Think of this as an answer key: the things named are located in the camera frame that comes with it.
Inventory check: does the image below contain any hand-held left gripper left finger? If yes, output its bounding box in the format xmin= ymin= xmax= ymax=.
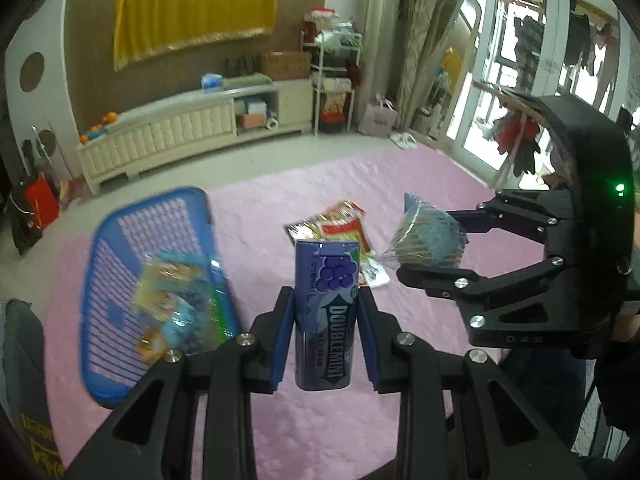
xmin=65 ymin=286 xmax=296 ymax=480

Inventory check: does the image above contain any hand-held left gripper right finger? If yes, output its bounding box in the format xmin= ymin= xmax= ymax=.
xmin=356 ymin=287 xmax=588 ymax=480

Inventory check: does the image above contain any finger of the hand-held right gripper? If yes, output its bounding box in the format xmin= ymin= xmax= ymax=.
xmin=395 ymin=255 xmax=572 ymax=307
xmin=444 ymin=187 xmax=574 ymax=246

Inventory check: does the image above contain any purple gum tin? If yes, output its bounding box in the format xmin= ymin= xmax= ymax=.
xmin=291 ymin=239 xmax=361 ymax=392

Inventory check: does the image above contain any blue wafer packet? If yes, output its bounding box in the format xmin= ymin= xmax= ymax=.
xmin=382 ymin=192 xmax=471 ymax=271

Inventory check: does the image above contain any red white snack packet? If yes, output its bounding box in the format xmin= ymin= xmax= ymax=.
xmin=320 ymin=217 xmax=391 ymax=288

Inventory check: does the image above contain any dark purple snack packet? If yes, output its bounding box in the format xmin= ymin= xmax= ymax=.
xmin=284 ymin=217 xmax=326 ymax=248

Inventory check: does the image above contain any red orange snack packet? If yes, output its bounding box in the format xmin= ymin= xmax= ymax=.
xmin=320 ymin=201 xmax=367 ymax=223

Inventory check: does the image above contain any green cracker packet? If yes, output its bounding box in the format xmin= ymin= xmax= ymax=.
xmin=134 ymin=272 xmax=237 ymax=343

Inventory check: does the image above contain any blue plastic basket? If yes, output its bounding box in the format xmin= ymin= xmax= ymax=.
xmin=80 ymin=186 xmax=241 ymax=409

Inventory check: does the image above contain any person's right hand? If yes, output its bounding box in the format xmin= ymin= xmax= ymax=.
xmin=612 ymin=307 xmax=640 ymax=356

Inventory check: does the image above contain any red hanging garment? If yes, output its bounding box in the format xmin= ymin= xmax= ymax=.
xmin=492 ymin=110 xmax=542 ymax=176

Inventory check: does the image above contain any wooden clothes rack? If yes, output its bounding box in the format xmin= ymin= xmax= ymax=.
xmin=472 ymin=80 xmax=571 ymax=191

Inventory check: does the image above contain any pink quilted tablecloth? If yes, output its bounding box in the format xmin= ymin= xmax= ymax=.
xmin=45 ymin=147 xmax=506 ymax=480

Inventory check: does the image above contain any glass balcony door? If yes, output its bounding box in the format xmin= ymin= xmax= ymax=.
xmin=450 ymin=0 xmax=640 ymax=191

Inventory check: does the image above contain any yellow towel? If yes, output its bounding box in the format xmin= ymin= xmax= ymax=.
xmin=442 ymin=47 xmax=463 ymax=93

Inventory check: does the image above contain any pink tote bag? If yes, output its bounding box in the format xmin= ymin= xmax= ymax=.
xmin=360 ymin=94 xmax=399 ymax=138

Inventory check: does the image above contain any arched standing mirror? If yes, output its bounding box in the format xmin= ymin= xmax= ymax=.
xmin=415 ymin=0 xmax=483 ymax=148

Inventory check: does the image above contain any row of hanging laundry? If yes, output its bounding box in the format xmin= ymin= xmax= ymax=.
xmin=510 ymin=10 xmax=632 ymax=111

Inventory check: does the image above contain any patterned curtain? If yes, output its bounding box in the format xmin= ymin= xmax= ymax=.
xmin=397 ymin=0 xmax=451 ymax=121

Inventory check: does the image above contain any red printed bag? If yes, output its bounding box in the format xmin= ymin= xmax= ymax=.
xmin=320 ymin=91 xmax=351 ymax=120

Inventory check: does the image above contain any white tower air conditioner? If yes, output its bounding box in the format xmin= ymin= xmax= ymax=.
xmin=357 ymin=0 xmax=406 ymax=111

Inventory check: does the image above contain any white metal shelf rack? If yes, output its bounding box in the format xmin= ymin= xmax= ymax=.
xmin=301 ymin=27 xmax=363 ymax=136

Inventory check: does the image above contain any white TV cabinet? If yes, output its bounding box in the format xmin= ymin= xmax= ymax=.
xmin=76 ymin=79 xmax=315 ymax=196

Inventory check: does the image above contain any green folded cloth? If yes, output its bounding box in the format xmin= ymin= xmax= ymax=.
xmin=222 ymin=73 xmax=273 ymax=88

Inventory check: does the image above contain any cardboard box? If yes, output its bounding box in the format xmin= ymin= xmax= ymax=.
xmin=262 ymin=51 xmax=312 ymax=81

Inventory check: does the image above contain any broom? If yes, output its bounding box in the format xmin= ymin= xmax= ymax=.
xmin=47 ymin=120 xmax=83 ymax=201

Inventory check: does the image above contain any black bag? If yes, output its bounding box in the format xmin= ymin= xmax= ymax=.
xmin=7 ymin=180 xmax=46 ymax=256

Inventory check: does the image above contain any yellow fringed cloth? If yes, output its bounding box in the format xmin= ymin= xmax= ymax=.
xmin=112 ymin=0 xmax=279 ymax=72

